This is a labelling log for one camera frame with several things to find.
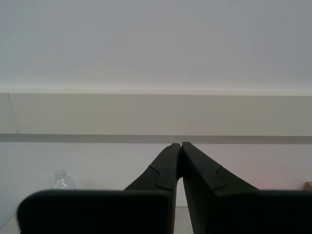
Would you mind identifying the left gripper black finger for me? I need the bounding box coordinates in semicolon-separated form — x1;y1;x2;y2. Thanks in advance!
17;142;182;234
181;141;312;234

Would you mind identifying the clear plastic water bottle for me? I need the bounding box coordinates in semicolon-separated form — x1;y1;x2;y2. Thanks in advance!
51;168;77;191

